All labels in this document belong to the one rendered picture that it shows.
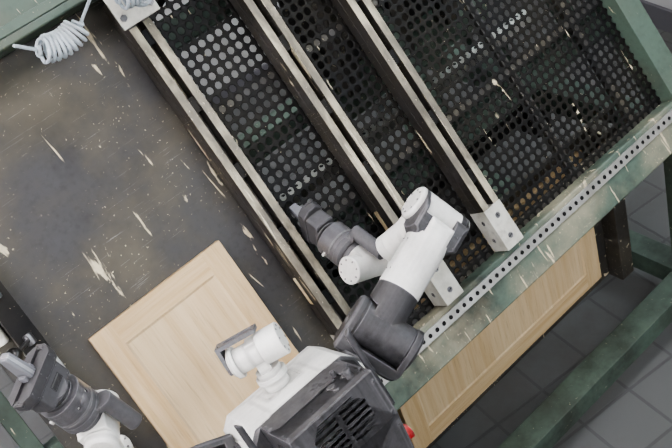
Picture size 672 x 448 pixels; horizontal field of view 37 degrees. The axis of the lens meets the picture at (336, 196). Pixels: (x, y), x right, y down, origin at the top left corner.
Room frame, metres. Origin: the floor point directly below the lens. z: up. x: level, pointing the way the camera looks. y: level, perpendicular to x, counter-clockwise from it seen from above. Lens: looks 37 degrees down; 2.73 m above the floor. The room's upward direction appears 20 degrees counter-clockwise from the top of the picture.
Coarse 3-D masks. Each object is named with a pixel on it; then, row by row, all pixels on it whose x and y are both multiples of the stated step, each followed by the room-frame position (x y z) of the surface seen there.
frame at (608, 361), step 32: (608, 224) 2.38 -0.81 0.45; (608, 256) 2.40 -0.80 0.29; (640, 256) 2.46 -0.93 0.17; (640, 320) 2.18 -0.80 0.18; (608, 352) 2.10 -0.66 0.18; (640, 352) 2.11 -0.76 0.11; (576, 384) 2.03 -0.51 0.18; (608, 384) 2.03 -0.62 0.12; (544, 416) 1.95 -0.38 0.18; (576, 416) 1.95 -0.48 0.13
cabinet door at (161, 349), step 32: (224, 256) 1.85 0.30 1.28; (160, 288) 1.79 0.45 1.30; (192, 288) 1.79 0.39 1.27; (224, 288) 1.80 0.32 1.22; (128, 320) 1.73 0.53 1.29; (160, 320) 1.74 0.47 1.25; (192, 320) 1.75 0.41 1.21; (224, 320) 1.76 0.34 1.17; (256, 320) 1.77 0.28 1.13; (128, 352) 1.68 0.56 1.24; (160, 352) 1.69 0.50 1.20; (192, 352) 1.70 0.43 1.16; (128, 384) 1.64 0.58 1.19; (160, 384) 1.65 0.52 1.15; (192, 384) 1.66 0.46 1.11; (224, 384) 1.66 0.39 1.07; (256, 384) 1.67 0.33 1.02; (160, 416) 1.60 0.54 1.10; (192, 416) 1.61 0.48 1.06; (224, 416) 1.62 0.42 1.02
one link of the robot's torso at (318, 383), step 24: (312, 360) 1.36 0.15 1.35; (336, 360) 1.32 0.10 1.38; (360, 360) 1.31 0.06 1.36; (288, 384) 1.32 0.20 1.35; (312, 384) 1.27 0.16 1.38; (336, 384) 1.24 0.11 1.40; (360, 384) 1.21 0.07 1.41; (240, 408) 1.33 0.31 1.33; (264, 408) 1.28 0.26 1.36; (288, 408) 1.24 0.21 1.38; (312, 408) 1.20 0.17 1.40; (336, 408) 1.18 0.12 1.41; (360, 408) 1.18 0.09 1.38; (384, 408) 1.19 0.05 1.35; (240, 432) 1.19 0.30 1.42; (264, 432) 1.21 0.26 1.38; (288, 432) 1.16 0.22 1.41; (312, 432) 1.15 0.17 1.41; (336, 432) 1.15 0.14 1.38; (360, 432) 1.16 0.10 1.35; (384, 432) 1.17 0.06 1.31; (408, 432) 1.21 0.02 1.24
